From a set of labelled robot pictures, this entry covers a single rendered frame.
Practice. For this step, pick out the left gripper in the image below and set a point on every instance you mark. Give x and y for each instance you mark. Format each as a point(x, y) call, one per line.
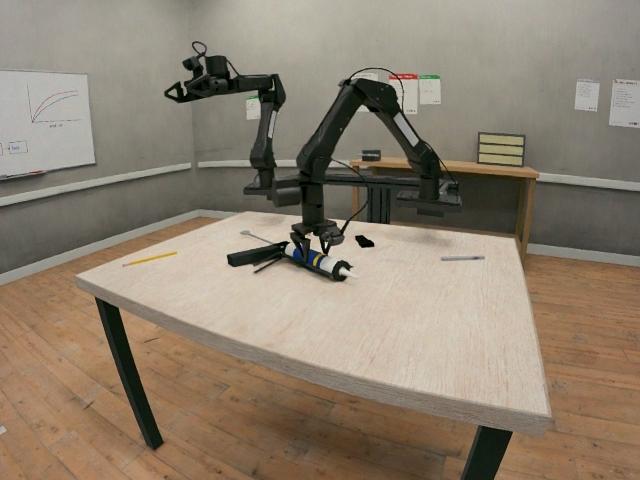
point(313, 221)

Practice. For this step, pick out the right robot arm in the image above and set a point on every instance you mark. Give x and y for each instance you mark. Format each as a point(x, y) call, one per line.
point(261, 155)

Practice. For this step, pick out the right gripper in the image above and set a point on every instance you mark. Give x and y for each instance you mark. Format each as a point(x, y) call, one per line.
point(194, 87)

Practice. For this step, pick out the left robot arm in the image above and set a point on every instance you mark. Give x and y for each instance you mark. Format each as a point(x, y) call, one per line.
point(288, 191)

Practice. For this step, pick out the white and blue sealant cartridge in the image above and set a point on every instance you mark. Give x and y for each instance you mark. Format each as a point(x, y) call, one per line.
point(319, 260)

